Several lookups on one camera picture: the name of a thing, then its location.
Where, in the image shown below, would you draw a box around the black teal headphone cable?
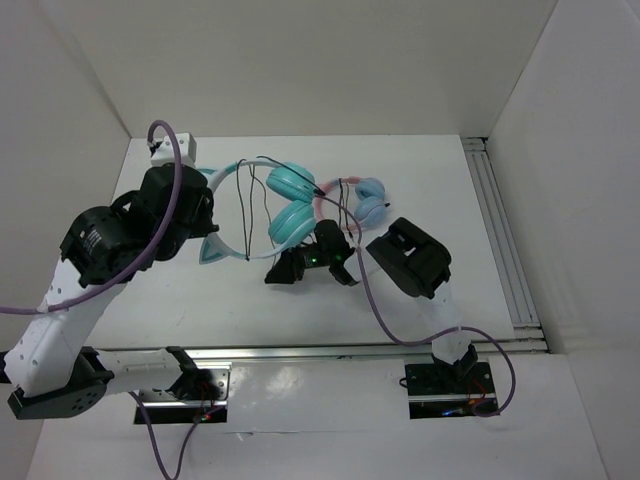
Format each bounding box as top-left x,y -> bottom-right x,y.
235,155 -> 363,263

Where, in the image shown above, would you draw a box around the aluminium side rail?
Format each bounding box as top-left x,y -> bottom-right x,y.
461,137 -> 546,342

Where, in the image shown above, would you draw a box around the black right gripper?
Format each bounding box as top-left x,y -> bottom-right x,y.
265,237 -> 334,284

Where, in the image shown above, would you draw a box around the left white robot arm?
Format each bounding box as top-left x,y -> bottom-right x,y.
1,165 -> 218,420

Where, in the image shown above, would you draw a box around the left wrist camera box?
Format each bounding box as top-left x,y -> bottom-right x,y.
148,131 -> 198,168

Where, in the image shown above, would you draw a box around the aluminium front rail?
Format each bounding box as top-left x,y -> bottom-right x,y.
183,337 -> 549,363

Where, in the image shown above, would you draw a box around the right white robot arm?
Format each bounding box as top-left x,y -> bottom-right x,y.
264,217 -> 478,392

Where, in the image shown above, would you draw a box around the black pink headphone cable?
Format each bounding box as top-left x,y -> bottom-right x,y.
335,177 -> 359,244

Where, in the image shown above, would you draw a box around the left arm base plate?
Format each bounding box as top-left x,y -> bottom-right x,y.
138,361 -> 232,425

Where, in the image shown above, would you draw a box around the pink blue cat-ear headphones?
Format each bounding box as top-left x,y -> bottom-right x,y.
321,176 -> 390,235

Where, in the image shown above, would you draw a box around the teal cat-ear headphones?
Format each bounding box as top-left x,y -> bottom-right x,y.
199,155 -> 322,265

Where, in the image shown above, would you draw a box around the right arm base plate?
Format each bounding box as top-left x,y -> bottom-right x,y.
399,362 -> 498,420

